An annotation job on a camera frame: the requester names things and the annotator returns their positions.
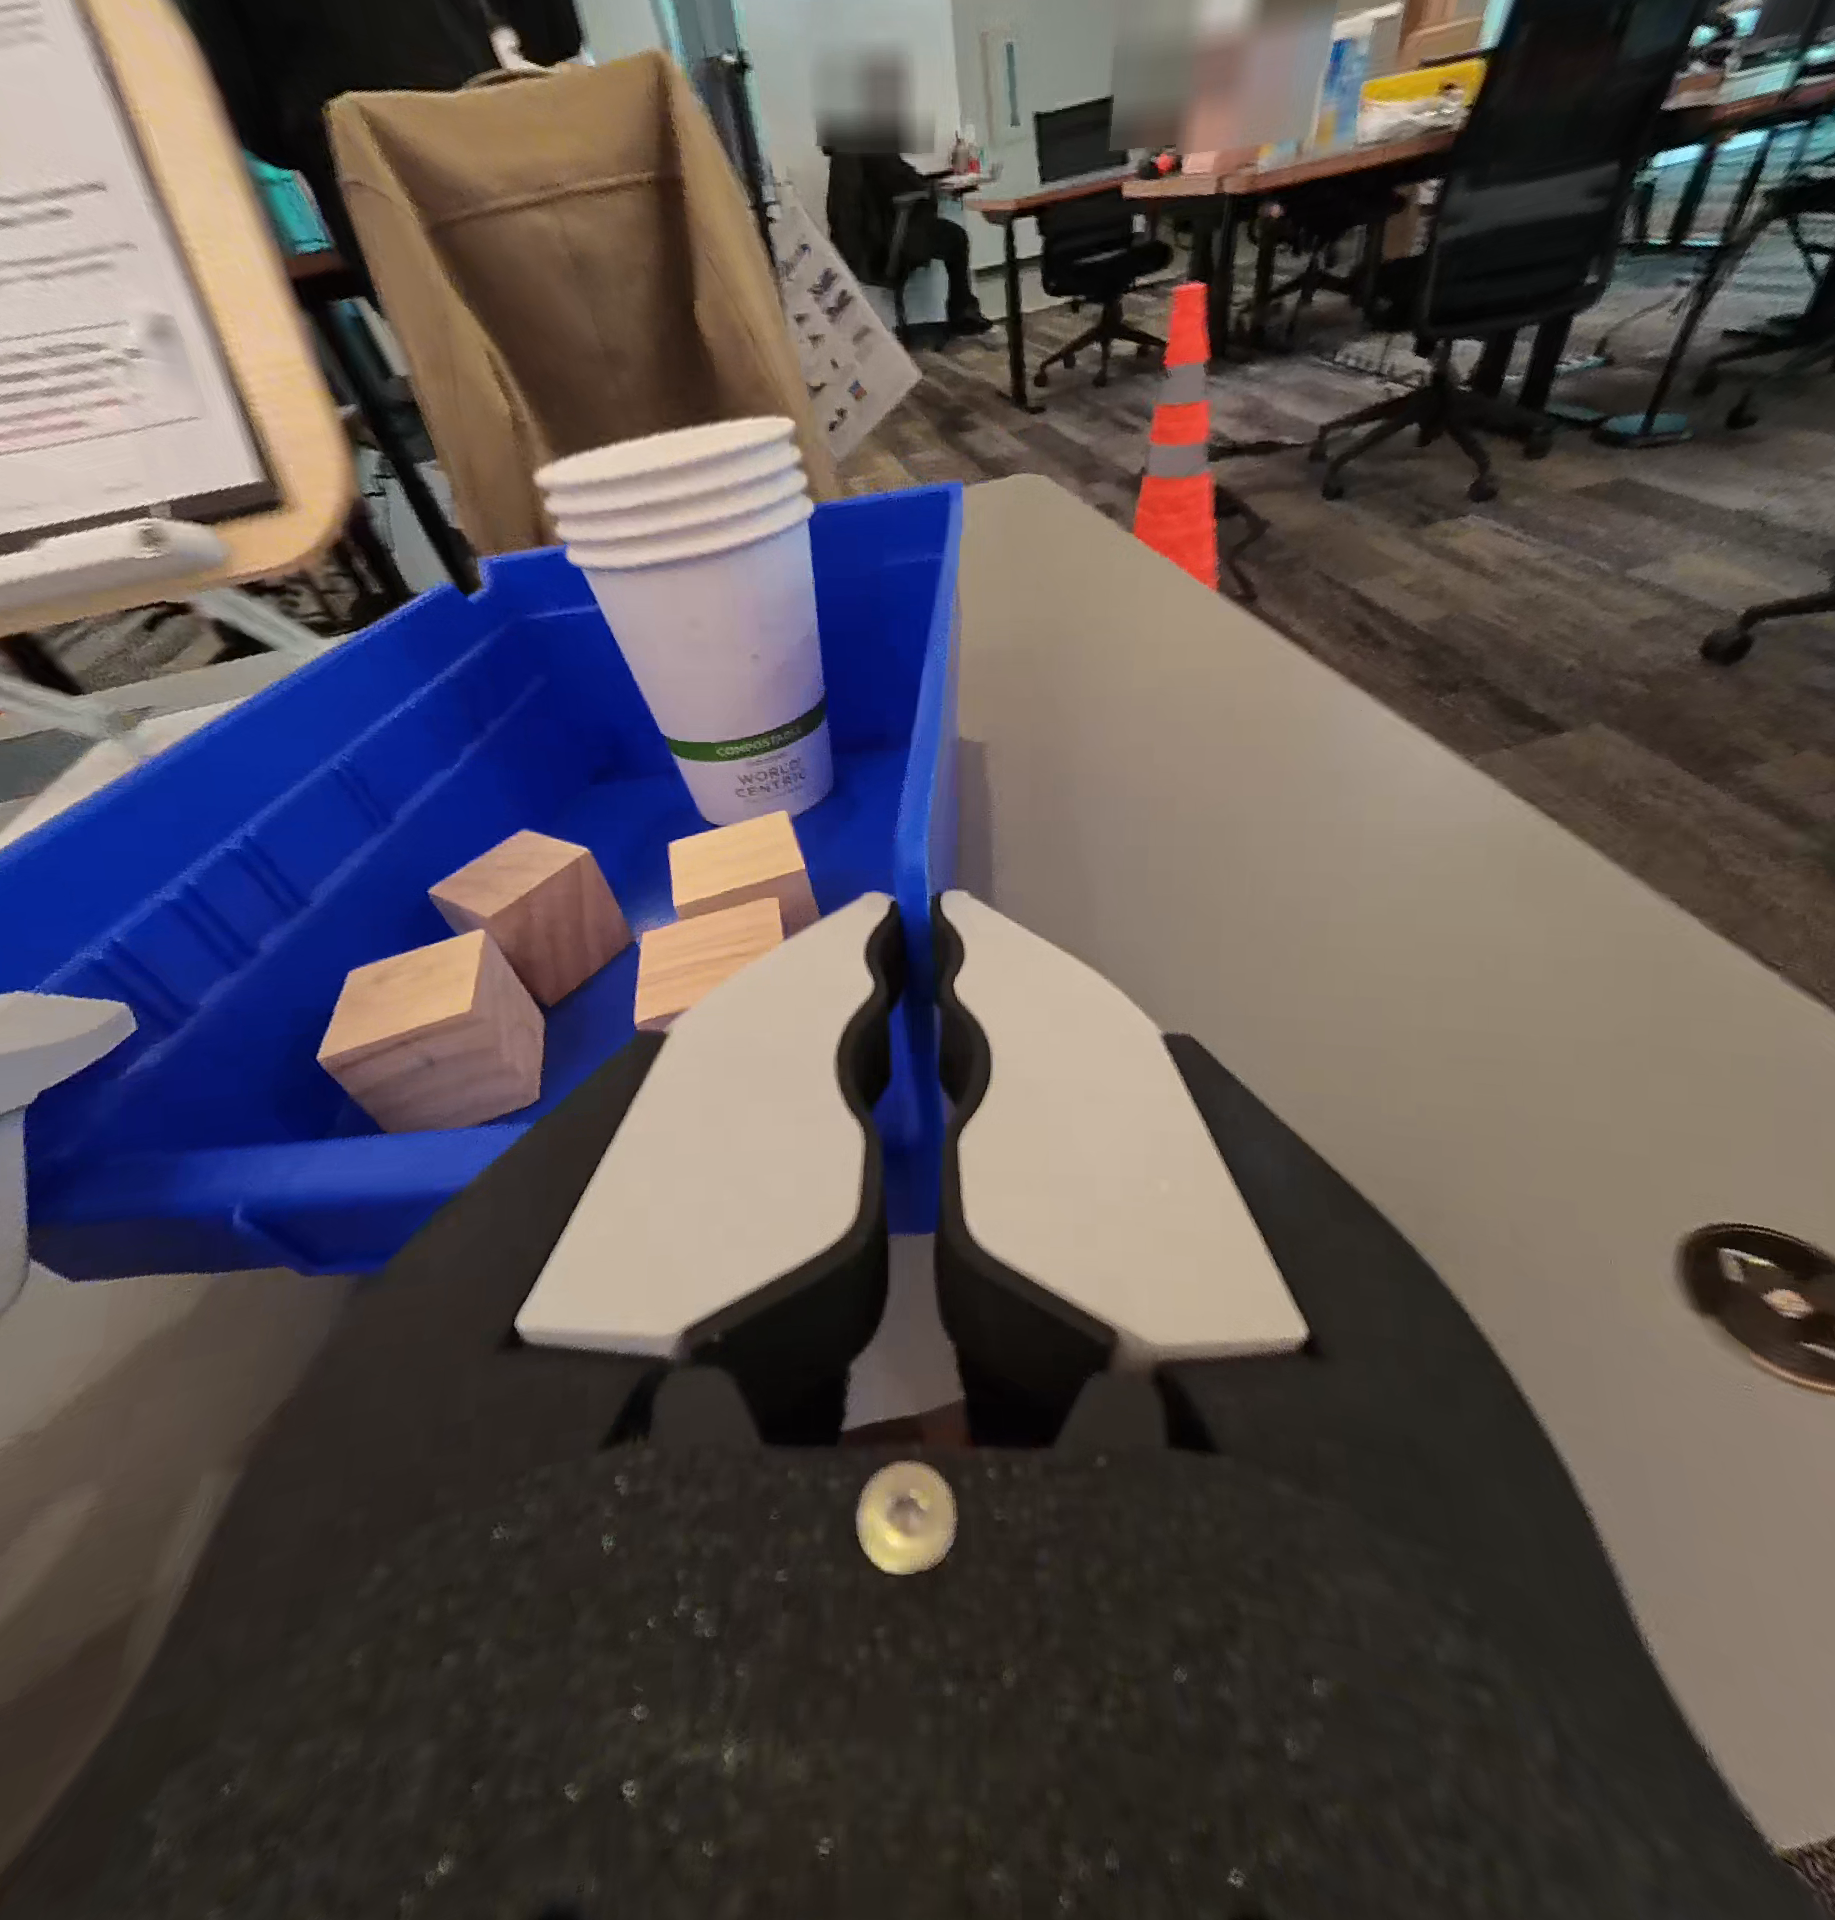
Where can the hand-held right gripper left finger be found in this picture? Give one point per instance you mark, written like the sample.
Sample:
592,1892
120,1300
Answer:
707,1156

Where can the white paper cup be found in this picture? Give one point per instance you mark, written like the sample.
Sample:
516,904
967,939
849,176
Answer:
685,528
662,456
677,505
723,660

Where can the blue plastic bin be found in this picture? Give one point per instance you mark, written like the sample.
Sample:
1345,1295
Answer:
257,900

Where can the black chair base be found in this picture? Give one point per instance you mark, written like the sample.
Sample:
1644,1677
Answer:
1794,606

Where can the brown-topped office desk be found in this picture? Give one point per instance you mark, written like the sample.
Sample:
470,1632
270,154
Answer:
1248,176

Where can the large black office chair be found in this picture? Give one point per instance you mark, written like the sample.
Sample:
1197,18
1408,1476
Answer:
1516,196

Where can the wooden cube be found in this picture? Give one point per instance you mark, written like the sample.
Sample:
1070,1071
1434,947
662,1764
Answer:
428,1035
738,865
700,961
533,916

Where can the wooden-framed instruction board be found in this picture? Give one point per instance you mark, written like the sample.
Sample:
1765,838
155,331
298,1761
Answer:
92,256

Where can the small black office chair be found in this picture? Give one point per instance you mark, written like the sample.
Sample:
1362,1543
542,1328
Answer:
1089,225

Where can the orange traffic cone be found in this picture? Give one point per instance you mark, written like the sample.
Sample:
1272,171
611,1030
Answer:
1179,465

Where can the yellow box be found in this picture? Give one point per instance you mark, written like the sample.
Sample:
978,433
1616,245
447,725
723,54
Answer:
1419,97

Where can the white printed poster board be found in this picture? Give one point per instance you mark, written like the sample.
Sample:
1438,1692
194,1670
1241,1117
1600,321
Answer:
849,331

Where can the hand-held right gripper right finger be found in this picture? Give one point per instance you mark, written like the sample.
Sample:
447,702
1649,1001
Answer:
1113,1170

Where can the round metal table grommet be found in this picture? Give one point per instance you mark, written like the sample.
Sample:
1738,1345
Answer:
1780,1306

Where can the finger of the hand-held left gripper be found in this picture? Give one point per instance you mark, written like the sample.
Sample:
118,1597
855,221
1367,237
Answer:
17,1041

